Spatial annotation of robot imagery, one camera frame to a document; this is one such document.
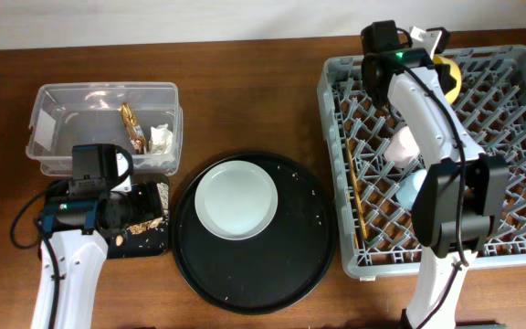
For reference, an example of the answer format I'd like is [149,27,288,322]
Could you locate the blue cup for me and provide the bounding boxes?
[395,169,427,210]

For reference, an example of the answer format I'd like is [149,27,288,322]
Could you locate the pink cup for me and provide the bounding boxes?
[384,126,420,169]

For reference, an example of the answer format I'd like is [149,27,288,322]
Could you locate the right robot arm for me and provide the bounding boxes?
[361,20,510,328]

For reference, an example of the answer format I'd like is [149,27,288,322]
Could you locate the clear plastic bin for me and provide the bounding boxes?
[26,82,184,176]

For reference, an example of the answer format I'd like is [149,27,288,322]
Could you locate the grey dishwasher rack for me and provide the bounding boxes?
[317,45,526,281]

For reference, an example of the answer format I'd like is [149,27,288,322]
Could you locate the food scraps pile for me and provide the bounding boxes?
[114,182,170,248]

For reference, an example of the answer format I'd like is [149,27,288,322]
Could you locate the grey plate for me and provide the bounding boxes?
[195,160,279,240]

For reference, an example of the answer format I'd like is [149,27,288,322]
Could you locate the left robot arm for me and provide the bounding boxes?
[31,144,170,328]

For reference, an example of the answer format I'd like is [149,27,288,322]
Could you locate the yellow bowl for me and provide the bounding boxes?
[433,55,462,104]

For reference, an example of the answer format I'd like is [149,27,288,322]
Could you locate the gold snack wrapper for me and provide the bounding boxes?
[120,102,147,154]

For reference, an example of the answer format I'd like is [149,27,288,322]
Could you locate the wooden chopstick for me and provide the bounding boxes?
[344,141,359,250]
[345,138,368,240]

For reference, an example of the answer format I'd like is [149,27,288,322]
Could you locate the large white napkin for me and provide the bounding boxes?
[149,123,174,154]

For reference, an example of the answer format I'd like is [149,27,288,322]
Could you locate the black rectangular tray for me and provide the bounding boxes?
[39,174,170,259]

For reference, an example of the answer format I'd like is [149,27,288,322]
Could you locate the round black serving tray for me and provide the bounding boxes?
[170,151,338,314]

